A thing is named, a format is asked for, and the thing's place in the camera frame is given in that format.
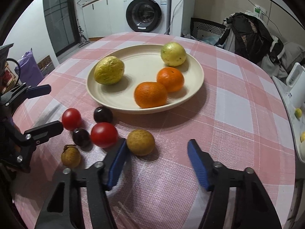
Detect brown longan round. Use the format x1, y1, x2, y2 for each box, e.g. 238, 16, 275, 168
127, 129, 156, 157

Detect dark plum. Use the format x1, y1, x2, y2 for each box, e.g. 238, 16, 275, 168
94, 106, 113, 123
72, 128, 91, 147

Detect small green lime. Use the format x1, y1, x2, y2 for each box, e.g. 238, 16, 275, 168
294, 108, 302, 119

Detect brown longan with stem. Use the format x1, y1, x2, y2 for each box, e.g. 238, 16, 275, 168
61, 145, 81, 169

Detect white kitchen cabinets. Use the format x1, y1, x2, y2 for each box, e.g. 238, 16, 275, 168
83, 0, 126, 38

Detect black patterned basket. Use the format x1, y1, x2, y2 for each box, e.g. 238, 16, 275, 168
190, 18, 226, 45

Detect grey pillow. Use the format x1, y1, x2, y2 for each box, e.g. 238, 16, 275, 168
281, 42, 304, 73

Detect smooth green-yellow passion fruit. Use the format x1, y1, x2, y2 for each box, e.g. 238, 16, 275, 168
161, 42, 187, 67

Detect purple bag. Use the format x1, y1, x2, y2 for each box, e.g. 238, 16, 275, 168
14, 49, 44, 87

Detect cream round plate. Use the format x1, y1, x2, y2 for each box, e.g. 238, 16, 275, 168
86, 44, 204, 114

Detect white electric kettle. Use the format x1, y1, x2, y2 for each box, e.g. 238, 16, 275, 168
286, 62, 305, 108

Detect small yellow lime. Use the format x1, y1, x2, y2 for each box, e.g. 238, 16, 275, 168
300, 132, 305, 142

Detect black jacket on chair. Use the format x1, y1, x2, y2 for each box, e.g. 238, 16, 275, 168
216, 12, 284, 64

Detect white washing machine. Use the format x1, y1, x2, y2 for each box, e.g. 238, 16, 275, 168
123, 0, 171, 34

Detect red cherry tomato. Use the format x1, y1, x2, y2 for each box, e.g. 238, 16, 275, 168
91, 123, 119, 148
62, 108, 82, 131

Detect wrinkled yellow passion fruit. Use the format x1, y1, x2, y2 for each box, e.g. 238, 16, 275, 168
94, 56, 125, 85

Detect white side table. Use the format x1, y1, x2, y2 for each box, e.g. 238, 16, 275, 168
272, 77, 304, 163

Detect pink checked tablecloth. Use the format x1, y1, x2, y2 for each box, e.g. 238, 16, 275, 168
14, 33, 295, 228

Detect black glass door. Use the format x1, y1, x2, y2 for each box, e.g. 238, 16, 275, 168
42, 0, 80, 56

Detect orange mandarin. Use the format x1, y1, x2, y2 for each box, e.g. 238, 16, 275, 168
157, 67, 185, 93
134, 82, 168, 109

